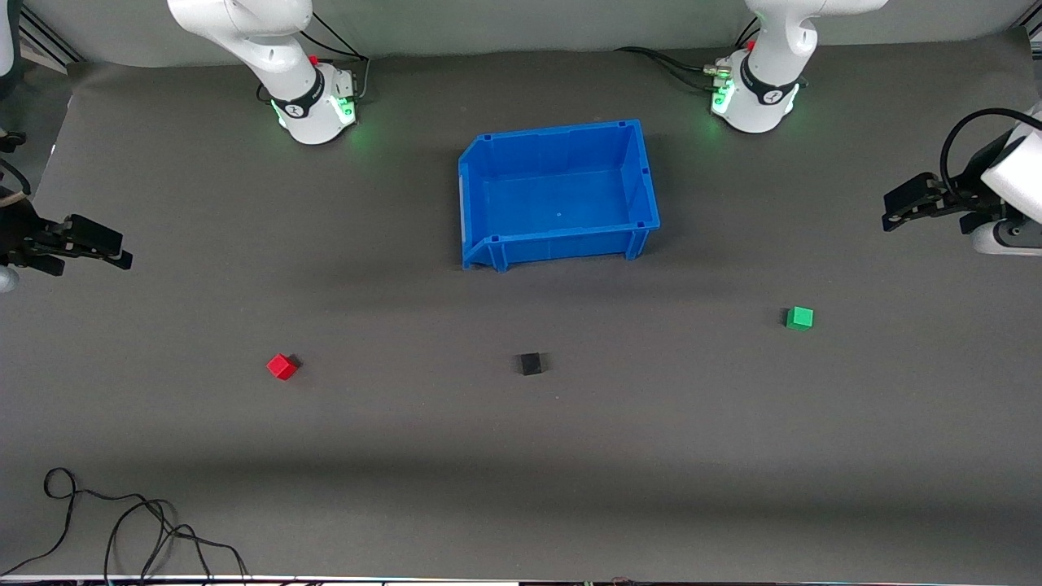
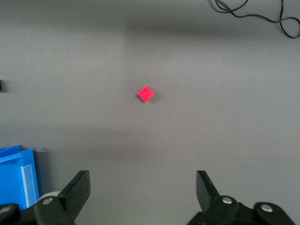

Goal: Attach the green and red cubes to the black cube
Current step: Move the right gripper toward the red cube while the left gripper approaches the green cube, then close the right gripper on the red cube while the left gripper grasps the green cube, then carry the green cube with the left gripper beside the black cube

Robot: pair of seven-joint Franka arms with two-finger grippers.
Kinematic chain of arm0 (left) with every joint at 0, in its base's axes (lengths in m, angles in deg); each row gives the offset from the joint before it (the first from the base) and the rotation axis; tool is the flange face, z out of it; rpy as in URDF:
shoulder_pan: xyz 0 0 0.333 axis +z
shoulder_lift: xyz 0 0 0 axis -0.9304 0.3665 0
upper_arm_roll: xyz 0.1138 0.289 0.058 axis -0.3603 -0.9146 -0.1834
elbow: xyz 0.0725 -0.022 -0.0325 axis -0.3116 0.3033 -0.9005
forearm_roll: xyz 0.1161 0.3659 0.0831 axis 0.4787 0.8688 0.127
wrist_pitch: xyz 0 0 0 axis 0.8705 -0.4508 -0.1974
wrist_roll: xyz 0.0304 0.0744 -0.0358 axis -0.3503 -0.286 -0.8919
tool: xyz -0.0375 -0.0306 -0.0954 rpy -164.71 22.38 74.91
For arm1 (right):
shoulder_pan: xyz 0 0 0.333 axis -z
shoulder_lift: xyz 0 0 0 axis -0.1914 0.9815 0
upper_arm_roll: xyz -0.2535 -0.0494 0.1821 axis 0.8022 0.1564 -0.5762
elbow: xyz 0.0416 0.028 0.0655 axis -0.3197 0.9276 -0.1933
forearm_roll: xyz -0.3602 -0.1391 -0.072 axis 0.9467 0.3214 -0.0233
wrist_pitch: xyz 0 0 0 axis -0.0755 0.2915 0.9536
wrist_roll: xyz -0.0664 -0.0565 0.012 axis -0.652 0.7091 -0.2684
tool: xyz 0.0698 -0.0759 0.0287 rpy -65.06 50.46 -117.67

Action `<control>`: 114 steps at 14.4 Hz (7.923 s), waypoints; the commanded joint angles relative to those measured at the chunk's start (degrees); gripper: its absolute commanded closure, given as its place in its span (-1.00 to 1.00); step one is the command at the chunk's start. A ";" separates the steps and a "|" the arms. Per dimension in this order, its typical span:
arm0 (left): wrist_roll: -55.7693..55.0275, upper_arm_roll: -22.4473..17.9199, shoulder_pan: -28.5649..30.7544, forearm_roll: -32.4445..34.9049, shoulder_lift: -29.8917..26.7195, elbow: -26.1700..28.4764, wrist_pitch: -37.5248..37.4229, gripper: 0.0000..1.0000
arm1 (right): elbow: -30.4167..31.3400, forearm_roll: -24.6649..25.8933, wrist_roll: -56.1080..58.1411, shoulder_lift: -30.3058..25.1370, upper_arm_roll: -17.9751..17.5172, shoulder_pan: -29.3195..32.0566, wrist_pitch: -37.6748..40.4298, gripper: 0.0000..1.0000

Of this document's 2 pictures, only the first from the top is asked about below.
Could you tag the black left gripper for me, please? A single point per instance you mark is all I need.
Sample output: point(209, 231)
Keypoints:
point(966, 193)

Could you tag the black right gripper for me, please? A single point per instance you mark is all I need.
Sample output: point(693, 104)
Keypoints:
point(18, 236)

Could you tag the green cube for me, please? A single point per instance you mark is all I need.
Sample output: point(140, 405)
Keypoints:
point(799, 318)

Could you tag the red cube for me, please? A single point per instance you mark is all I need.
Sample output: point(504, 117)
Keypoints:
point(282, 368)

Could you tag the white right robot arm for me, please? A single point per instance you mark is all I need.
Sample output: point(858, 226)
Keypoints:
point(277, 57)

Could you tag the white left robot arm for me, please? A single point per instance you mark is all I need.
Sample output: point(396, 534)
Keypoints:
point(769, 49)

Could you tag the black cube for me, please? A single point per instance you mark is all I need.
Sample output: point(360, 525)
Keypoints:
point(531, 364)

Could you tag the blue plastic storage bin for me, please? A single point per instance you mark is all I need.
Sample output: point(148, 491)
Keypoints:
point(562, 203)

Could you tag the dark grey table mat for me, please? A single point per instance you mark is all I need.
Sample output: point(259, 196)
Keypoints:
point(407, 423)

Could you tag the aluminium frame rail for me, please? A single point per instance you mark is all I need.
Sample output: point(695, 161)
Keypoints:
point(53, 41)

